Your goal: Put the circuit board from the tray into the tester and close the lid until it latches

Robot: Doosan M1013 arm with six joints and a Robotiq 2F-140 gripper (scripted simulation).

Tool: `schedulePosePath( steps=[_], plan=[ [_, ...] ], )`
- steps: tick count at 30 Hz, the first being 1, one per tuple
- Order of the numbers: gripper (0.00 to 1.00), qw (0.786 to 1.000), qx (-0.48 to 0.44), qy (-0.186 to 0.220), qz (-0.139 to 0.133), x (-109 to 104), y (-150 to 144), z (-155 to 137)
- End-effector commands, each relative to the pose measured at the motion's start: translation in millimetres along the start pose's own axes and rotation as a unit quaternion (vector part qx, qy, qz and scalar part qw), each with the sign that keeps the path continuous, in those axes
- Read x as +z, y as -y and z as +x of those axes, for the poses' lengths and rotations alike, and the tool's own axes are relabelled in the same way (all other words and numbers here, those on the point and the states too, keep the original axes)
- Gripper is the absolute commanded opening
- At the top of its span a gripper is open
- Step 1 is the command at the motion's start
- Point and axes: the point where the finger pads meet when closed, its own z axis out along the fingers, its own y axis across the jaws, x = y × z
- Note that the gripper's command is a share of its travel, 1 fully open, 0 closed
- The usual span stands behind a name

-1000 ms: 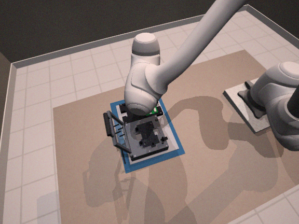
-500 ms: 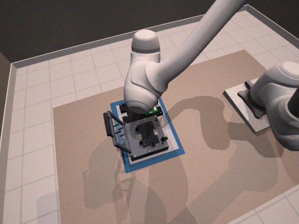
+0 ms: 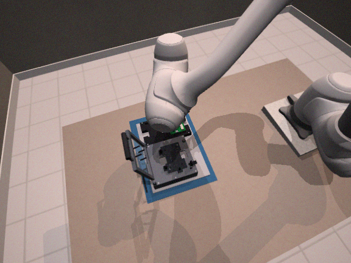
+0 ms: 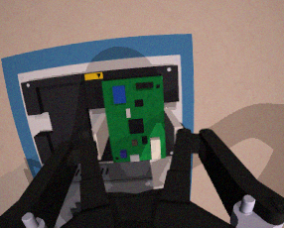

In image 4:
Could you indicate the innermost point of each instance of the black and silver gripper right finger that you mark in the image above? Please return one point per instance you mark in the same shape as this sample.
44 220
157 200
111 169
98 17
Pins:
254 204

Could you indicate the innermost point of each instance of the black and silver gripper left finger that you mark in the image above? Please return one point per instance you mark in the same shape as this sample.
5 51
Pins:
42 201

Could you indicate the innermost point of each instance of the green circuit board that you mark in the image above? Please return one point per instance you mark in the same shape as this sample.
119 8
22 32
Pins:
134 110

